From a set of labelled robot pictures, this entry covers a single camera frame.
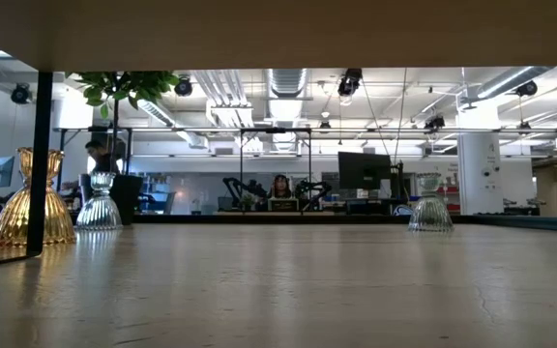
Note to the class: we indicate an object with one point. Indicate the clear ribbed glass candle holder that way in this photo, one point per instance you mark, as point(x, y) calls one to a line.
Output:
point(430, 215)
point(98, 212)

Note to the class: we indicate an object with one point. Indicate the amber ribbed glass candle holder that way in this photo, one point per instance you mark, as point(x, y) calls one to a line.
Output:
point(12, 222)

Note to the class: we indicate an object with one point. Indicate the black background robot arm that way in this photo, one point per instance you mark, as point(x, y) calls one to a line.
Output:
point(240, 186)
point(314, 186)

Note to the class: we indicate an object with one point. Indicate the person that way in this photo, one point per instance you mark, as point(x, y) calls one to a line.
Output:
point(282, 186)
point(98, 154)

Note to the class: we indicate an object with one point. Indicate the black computer monitor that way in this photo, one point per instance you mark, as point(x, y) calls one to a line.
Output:
point(363, 169)

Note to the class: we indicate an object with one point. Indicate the white ceiling pipe bundle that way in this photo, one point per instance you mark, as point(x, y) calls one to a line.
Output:
point(225, 96)

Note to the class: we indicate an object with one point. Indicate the black hanging ceiling device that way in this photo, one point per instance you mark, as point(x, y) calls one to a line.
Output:
point(349, 81)

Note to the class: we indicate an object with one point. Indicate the white blue logo object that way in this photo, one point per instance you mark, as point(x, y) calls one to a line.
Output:
point(401, 210)

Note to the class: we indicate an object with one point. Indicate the black round ceiling spotlight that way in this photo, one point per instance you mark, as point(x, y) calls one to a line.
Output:
point(526, 87)
point(183, 87)
point(20, 93)

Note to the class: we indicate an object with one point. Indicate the wooden shelf with black legs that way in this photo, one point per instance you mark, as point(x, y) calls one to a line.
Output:
point(278, 29)

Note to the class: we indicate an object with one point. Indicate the potted green tree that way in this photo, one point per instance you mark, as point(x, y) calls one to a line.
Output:
point(133, 203)

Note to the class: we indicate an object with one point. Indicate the black ceiling track light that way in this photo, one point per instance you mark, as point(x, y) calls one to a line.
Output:
point(434, 122)

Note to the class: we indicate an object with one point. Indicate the red storage shelf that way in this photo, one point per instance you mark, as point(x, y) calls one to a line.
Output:
point(456, 195)

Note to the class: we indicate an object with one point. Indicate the white round pillar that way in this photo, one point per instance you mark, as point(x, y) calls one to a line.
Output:
point(479, 159)

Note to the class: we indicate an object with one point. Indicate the black background rig frame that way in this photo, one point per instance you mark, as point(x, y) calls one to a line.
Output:
point(276, 130)

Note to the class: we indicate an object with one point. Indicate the silver ribbed ventilation duct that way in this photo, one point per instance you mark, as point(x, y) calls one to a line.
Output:
point(285, 81)

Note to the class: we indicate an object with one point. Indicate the black table edge rail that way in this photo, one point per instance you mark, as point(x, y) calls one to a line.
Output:
point(525, 222)

